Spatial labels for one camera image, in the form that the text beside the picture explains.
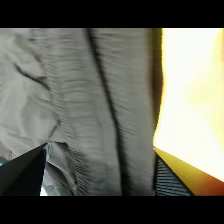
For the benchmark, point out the grey garment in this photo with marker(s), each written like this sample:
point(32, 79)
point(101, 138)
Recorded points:
point(93, 100)

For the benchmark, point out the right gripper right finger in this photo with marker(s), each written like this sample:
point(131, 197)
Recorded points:
point(186, 181)

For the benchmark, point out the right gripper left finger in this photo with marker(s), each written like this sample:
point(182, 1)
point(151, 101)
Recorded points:
point(23, 175)

